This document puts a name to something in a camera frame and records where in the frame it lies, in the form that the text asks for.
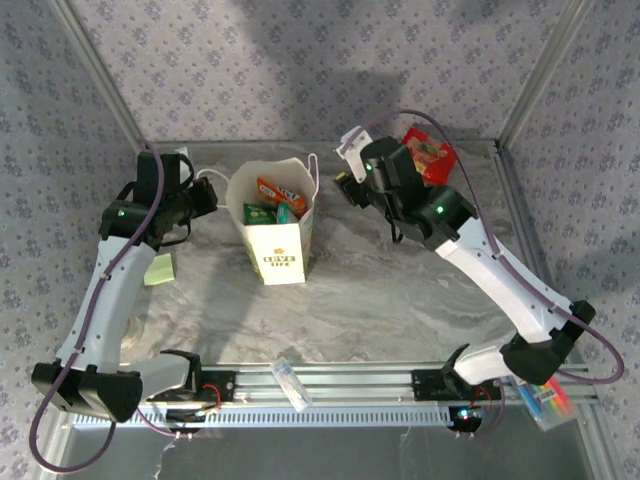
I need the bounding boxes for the green snack bag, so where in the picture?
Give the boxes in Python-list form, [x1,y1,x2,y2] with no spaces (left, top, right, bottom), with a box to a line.
[242,202,279,225]

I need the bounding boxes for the orange Fox's candy packet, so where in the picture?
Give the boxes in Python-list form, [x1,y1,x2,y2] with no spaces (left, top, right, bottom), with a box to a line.
[255,176,309,221]

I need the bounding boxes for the white paper bag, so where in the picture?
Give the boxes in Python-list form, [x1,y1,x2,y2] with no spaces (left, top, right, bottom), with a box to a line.
[195,155,321,287]

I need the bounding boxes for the red snack bag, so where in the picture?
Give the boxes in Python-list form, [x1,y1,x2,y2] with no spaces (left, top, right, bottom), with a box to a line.
[401,126,459,189]

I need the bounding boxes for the green sticky note pad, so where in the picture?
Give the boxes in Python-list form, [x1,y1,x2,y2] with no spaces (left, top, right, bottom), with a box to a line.
[143,253,177,287]

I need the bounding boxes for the clear tape roll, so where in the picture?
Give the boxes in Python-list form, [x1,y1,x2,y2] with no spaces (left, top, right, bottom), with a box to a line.
[122,317,146,351]

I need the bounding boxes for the clear plastic packet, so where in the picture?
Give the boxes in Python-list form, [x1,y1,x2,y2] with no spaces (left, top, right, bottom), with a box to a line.
[270,357,314,414]

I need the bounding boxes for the black circuit board with light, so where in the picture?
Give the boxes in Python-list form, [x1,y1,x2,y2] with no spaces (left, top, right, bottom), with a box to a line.
[446,404,486,432]

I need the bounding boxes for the coloured marker pack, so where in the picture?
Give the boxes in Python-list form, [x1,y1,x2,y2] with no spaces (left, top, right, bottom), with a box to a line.
[509,374,577,432]

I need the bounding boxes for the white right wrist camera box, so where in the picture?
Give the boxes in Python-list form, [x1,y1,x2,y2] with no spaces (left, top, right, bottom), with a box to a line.
[335,125,375,184]

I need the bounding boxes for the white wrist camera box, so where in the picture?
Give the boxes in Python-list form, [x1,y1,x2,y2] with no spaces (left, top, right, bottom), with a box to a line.
[169,146,195,184]
[335,125,375,184]

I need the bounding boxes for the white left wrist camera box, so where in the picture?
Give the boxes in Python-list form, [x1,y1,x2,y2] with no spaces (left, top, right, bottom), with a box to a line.
[169,146,195,184]

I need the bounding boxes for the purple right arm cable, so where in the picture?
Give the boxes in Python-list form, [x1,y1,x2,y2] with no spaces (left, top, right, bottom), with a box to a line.
[349,109,626,440]

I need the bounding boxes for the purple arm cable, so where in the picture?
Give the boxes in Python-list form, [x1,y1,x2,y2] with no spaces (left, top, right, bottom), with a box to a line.
[27,142,166,474]
[349,109,626,440]

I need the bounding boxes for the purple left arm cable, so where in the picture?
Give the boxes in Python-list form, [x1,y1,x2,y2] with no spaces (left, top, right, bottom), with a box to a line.
[27,142,166,474]

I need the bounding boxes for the aluminium side rail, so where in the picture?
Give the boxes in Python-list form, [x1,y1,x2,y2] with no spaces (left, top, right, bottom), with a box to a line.
[493,139,619,480]

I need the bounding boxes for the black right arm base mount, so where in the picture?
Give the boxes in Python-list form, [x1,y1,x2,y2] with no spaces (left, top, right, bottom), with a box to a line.
[410,367,504,404]

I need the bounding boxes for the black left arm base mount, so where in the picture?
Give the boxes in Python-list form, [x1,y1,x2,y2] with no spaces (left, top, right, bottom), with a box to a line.
[192,367,236,402]

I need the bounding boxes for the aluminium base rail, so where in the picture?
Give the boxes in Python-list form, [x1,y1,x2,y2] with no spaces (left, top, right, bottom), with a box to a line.
[54,362,600,406]

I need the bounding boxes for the aluminium frame post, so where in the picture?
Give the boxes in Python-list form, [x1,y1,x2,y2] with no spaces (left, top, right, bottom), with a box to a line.
[497,0,597,145]

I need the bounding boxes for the white slotted cable duct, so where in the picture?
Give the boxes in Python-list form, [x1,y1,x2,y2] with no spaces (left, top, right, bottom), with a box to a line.
[72,403,451,429]

